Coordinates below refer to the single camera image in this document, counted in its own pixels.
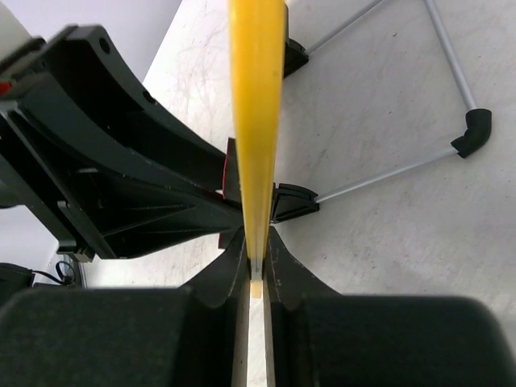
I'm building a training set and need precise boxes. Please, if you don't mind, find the red black whiteboard eraser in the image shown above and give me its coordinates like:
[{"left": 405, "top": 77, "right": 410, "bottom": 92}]
[{"left": 217, "top": 136, "right": 243, "bottom": 251}]

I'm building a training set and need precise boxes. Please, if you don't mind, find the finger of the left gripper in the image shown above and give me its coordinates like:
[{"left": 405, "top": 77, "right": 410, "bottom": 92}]
[{"left": 15, "top": 100, "right": 243, "bottom": 259}]

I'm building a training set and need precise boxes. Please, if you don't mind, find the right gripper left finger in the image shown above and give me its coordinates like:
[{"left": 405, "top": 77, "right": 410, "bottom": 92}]
[{"left": 1, "top": 232, "right": 247, "bottom": 386}]

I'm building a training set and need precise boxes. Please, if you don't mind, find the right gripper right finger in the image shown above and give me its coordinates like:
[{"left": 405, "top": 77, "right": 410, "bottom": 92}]
[{"left": 264, "top": 230, "right": 515, "bottom": 386}]

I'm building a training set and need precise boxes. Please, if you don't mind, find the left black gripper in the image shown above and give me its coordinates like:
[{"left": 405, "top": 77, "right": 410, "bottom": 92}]
[{"left": 1, "top": 25, "right": 225, "bottom": 262}]

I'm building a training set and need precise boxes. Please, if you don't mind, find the yellow framed whiteboard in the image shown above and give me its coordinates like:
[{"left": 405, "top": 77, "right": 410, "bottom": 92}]
[{"left": 229, "top": 1, "right": 286, "bottom": 298}]

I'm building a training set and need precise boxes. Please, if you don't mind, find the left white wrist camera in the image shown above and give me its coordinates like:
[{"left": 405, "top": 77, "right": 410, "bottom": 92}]
[{"left": 0, "top": 2, "right": 31, "bottom": 60}]

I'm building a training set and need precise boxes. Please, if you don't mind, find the metal whiteboard stand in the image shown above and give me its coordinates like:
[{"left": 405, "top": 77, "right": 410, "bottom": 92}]
[{"left": 270, "top": 0, "right": 493, "bottom": 223}]

